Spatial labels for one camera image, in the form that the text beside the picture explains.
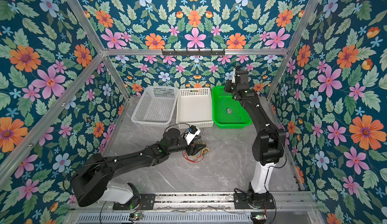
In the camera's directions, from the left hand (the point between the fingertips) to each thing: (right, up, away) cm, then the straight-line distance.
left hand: (205, 140), depth 77 cm
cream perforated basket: (-8, +18, +34) cm, 39 cm away
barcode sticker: (+18, +15, +34) cm, 41 cm away
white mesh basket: (-37, +18, +34) cm, 53 cm away
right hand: (+17, +34, +9) cm, 39 cm away
